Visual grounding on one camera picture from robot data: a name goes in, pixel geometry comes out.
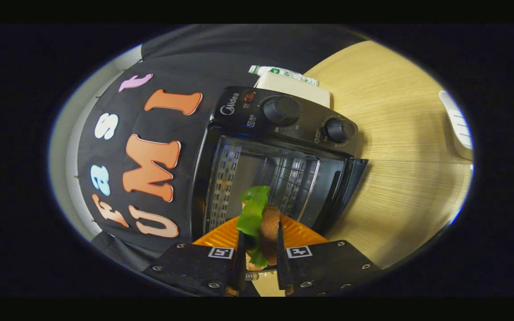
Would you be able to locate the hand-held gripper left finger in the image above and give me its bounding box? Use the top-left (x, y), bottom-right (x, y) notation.
top-left (142, 216), bottom-right (247, 297)

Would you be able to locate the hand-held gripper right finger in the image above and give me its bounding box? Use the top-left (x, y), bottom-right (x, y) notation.
top-left (277, 214), bottom-right (383, 297)

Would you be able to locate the lettuce sandwich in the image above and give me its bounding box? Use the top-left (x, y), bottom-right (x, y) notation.
top-left (236, 185), bottom-right (282, 271)

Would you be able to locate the black toaster oven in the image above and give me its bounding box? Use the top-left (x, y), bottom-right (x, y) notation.
top-left (191, 86), bottom-right (369, 237)

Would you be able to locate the white pop-up toaster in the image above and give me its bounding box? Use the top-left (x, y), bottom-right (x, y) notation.
top-left (254, 71), bottom-right (332, 108)

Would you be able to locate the white bottle green label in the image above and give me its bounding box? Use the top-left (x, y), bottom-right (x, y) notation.
top-left (248, 65), bottom-right (320, 86)

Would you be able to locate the white ribbed device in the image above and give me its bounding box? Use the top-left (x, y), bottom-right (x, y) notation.
top-left (439, 91), bottom-right (474, 161)

